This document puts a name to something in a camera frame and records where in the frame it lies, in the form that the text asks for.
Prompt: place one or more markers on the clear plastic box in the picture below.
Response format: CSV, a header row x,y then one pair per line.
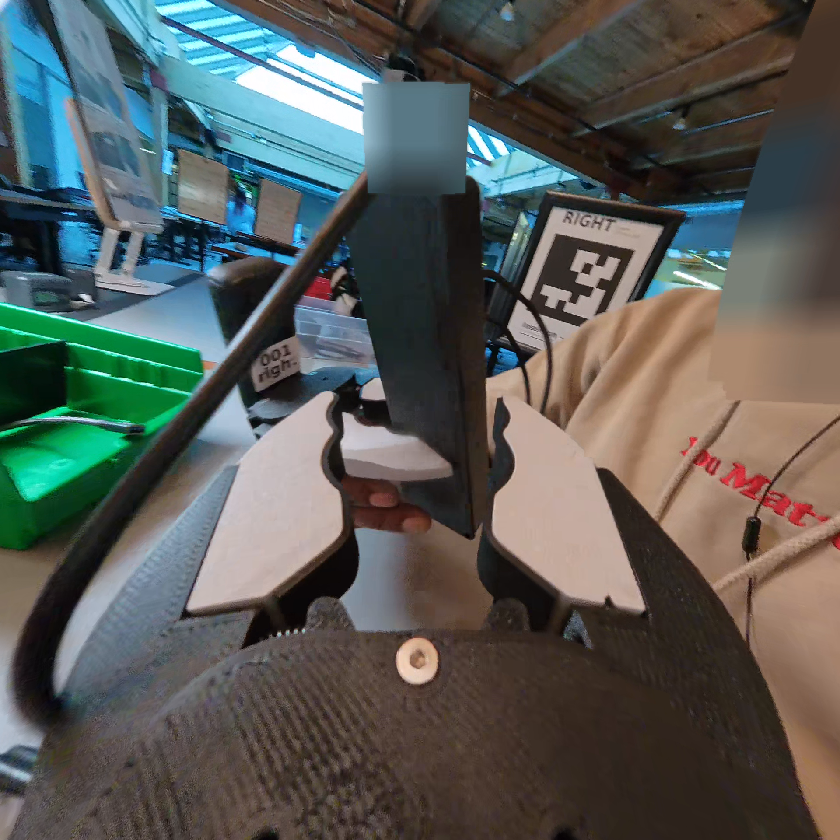
x,y
334,331

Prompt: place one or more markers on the wooden board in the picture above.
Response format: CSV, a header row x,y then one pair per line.
x,y
202,187
278,211

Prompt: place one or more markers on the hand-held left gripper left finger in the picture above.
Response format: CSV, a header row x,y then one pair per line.
x,y
275,525

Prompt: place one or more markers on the black USB hub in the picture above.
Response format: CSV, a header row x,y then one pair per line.
x,y
197,420
426,328

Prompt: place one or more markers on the framed marker sign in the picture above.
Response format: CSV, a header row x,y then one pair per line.
x,y
590,262

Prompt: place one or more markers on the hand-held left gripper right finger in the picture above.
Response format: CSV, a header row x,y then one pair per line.
x,y
564,525

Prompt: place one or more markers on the person's right hand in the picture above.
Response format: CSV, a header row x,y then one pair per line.
x,y
387,512

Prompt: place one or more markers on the grey device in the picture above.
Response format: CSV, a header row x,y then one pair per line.
x,y
39,292

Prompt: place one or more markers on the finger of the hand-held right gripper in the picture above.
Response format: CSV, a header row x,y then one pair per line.
x,y
374,390
400,459

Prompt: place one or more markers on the green plastic bin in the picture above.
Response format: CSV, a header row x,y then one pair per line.
x,y
98,472

